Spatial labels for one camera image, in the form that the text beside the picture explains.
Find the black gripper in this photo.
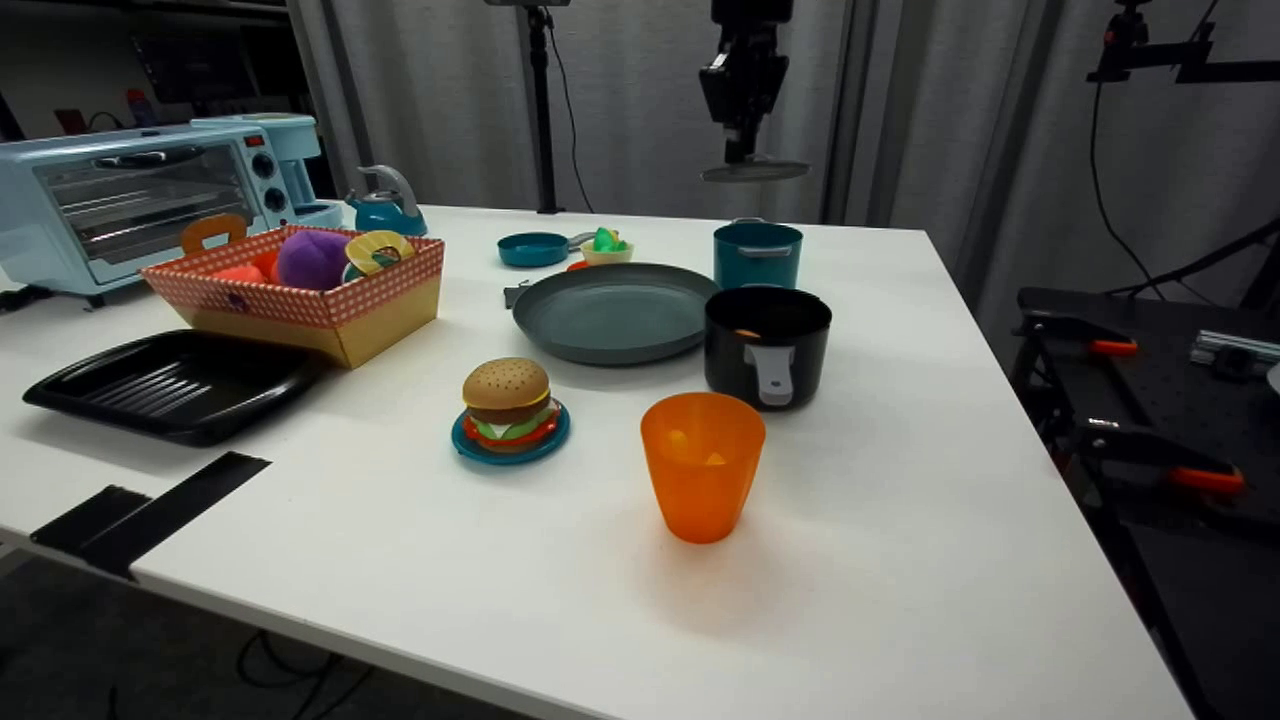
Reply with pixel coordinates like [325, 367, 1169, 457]
[694, 0, 796, 169]

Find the grey pot lid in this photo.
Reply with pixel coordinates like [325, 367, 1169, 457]
[701, 156, 811, 188]

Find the blue toy pot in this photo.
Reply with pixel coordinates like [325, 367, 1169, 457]
[710, 217, 806, 297]

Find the black toy pot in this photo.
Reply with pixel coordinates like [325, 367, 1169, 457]
[701, 282, 834, 415]

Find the green toy piece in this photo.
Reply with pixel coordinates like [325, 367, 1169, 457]
[576, 223, 637, 266]

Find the black tripod pole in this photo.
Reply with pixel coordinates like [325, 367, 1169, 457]
[483, 0, 576, 217]

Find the grey teal frying pan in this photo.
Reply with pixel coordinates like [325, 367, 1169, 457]
[501, 260, 722, 371]

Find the small teal bowl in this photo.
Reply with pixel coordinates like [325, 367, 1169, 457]
[491, 227, 579, 271]

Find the orange plastic cup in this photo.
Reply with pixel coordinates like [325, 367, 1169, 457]
[637, 386, 771, 549]

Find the teal toy kettle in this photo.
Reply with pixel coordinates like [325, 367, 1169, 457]
[342, 161, 432, 243]

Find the toy hamburger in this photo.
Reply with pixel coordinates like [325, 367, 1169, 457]
[460, 356, 565, 457]

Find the black clamp orange tip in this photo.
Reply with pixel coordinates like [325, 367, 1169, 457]
[1067, 410, 1250, 501]
[1014, 302, 1146, 365]

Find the small teal saucer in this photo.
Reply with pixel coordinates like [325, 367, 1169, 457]
[448, 402, 576, 470]

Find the purple plush toy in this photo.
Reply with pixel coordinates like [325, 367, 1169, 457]
[271, 223, 356, 292]

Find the red dotted cardboard basket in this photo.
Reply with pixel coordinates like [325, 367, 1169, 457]
[140, 211, 448, 371]

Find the orange toy food piece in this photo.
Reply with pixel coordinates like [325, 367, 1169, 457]
[207, 257, 279, 289]

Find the silver grey device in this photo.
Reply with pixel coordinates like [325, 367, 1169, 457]
[1189, 325, 1280, 398]

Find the black side table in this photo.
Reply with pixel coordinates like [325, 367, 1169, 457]
[1007, 282, 1280, 720]

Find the light blue toaster oven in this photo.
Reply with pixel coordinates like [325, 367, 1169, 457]
[0, 111, 349, 301]

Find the black grill tray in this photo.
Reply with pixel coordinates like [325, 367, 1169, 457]
[21, 327, 330, 450]

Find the black hanging cable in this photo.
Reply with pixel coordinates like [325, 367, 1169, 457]
[1083, 74, 1280, 302]

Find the yellow toy ring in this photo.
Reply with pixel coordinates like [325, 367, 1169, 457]
[341, 227, 418, 281]

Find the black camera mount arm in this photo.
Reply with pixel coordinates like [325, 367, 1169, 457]
[1083, 0, 1280, 87]

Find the black floor cable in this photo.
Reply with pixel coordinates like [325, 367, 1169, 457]
[233, 626, 379, 720]

